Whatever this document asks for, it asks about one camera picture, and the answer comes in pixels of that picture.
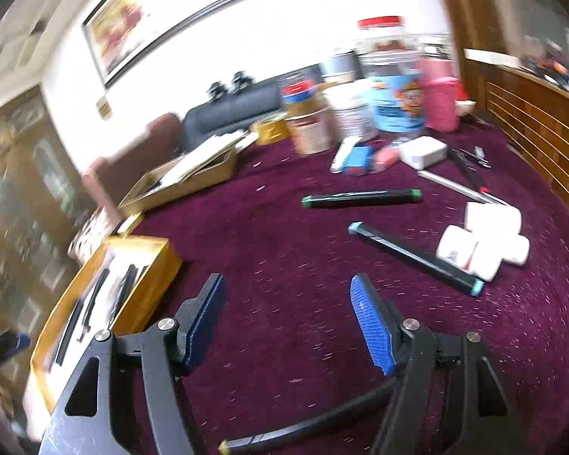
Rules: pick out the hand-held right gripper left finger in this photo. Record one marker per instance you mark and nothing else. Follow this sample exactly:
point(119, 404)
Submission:
point(206, 322)

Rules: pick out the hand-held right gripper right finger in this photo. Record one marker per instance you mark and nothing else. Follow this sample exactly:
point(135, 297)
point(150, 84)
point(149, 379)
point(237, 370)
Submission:
point(372, 327)

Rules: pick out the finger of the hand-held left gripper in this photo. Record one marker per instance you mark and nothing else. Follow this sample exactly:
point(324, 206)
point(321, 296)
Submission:
point(4, 346)

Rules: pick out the gold marker box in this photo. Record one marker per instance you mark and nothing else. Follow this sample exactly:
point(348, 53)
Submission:
point(151, 275)

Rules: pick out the black marker teal caps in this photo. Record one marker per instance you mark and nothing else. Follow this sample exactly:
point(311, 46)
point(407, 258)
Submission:
point(417, 258)

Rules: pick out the black marker yellow caps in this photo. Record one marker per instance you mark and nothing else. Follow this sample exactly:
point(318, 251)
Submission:
point(313, 422)

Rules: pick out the large white pill bottle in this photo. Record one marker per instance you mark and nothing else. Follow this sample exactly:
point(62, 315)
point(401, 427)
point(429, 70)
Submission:
point(469, 253)

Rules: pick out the black marker green caps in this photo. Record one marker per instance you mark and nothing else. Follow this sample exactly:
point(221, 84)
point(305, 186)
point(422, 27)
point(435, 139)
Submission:
point(360, 198)

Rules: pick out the white bottle orange cap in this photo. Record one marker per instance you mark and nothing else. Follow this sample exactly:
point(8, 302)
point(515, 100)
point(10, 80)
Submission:
point(514, 250)

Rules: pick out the small white bottle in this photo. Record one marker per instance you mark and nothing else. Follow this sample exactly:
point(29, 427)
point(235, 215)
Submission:
point(493, 218)

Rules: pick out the purple glitter tablecloth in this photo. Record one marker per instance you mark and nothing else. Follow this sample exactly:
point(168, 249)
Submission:
point(289, 246)

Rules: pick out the small gold box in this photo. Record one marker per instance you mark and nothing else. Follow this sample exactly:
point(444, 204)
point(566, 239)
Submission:
point(130, 223)

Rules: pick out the open gold cardboard box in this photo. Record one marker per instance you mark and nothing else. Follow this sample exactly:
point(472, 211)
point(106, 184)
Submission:
point(189, 185)

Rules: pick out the patterned box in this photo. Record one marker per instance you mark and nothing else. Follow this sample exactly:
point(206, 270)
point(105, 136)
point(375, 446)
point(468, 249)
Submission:
point(92, 237)

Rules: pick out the wooden glass cabinet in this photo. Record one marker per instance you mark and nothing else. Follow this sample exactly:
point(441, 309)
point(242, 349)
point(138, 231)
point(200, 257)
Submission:
point(23, 189)

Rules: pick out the clear plastic tube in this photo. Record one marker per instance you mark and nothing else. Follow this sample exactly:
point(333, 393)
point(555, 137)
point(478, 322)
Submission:
point(450, 186)

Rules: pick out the stack of papers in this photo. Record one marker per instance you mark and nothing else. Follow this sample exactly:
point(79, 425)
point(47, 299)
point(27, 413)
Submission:
point(204, 156)

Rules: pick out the clear case orange contents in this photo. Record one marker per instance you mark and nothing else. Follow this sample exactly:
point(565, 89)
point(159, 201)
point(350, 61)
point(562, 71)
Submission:
point(386, 157)

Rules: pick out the white ointment tube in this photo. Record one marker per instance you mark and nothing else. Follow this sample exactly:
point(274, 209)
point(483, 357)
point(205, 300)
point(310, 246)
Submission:
point(342, 154)

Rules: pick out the black and red pen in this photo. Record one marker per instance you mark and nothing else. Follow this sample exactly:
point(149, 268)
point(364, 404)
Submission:
point(467, 170)

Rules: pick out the white charger adapter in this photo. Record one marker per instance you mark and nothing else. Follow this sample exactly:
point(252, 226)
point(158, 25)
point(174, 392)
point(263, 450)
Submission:
point(424, 151)

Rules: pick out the brown armchair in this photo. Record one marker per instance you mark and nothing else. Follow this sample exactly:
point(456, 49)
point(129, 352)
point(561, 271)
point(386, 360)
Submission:
point(137, 151)

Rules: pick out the metal nail clipper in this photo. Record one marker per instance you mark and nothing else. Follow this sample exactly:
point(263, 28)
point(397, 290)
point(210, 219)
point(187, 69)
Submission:
point(479, 156)

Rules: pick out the clear jar white label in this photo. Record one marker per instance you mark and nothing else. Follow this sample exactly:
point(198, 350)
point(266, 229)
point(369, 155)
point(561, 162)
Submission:
point(310, 132)

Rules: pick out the black sofa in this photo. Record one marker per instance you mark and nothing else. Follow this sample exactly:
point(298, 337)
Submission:
point(227, 113)

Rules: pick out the white plastic jar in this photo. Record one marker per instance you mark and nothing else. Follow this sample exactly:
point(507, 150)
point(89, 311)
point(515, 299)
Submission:
point(353, 113)

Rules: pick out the small black object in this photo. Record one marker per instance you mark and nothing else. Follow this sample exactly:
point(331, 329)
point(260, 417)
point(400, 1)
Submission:
point(239, 80)
point(215, 90)

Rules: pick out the pink thermos knitted sleeve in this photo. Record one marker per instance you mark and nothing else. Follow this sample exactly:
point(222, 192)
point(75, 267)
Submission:
point(441, 99)

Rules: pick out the blue cartoon plastic jar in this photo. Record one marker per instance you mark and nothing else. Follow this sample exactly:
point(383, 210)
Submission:
point(393, 90)

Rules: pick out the toothpick jar red blue lid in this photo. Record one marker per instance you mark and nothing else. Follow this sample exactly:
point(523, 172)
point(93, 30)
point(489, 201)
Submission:
point(296, 97)

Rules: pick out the red bag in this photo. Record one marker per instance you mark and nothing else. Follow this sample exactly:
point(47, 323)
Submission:
point(464, 99)

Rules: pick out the grey lidded jar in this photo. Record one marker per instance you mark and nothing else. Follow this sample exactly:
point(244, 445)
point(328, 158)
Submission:
point(339, 66)

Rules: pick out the wooden brick-pattern counter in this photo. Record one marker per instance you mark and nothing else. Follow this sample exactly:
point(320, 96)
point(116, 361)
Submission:
point(540, 123)

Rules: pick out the flat white box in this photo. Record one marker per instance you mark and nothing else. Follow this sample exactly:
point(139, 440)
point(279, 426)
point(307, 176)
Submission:
point(493, 57)

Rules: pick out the clutter on counter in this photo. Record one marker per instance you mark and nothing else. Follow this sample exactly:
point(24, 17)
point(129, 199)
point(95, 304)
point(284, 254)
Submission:
point(550, 64)

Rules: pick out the gold wall plate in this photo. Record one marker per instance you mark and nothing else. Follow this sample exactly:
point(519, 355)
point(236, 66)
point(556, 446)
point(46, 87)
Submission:
point(105, 106)

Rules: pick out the framed wall picture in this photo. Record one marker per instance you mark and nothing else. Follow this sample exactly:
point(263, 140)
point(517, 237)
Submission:
point(170, 14)

